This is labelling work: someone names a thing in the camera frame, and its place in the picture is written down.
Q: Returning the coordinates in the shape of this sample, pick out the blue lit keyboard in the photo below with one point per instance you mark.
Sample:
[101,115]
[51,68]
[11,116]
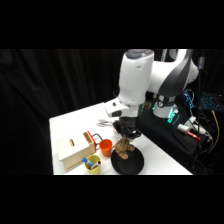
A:
[210,101]

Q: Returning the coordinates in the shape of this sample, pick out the black curtain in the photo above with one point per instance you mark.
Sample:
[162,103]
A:
[33,100]

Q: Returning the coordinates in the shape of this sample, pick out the black robot stand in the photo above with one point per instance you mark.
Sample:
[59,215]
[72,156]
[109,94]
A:
[160,133]

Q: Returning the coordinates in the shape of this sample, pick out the yellow plastic cup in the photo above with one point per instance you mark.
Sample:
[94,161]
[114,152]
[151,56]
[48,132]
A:
[94,171]

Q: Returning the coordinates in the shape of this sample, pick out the light wooden box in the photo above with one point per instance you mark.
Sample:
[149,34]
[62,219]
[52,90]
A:
[71,151]

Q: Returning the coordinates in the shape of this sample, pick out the blue capped marker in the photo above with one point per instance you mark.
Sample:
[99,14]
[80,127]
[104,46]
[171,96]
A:
[88,161]

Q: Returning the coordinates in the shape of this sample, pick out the green lit control box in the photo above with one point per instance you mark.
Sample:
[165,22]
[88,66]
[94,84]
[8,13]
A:
[173,116]

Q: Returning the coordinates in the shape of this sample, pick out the brown striped tiger toy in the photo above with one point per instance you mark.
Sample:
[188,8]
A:
[124,148]

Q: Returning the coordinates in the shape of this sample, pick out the orange plastic cup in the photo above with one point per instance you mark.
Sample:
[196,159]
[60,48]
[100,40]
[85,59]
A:
[106,148]

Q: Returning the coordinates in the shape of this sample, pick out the black bowl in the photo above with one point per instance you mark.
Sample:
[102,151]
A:
[131,165]

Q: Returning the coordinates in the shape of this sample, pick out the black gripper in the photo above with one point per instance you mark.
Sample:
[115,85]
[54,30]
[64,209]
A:
[128,125]

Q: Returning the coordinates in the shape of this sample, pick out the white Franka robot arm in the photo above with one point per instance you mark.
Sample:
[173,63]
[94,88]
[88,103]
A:
[136,76]

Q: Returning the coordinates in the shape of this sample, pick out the red and white marker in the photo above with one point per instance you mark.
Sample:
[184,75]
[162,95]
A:
[96,164]

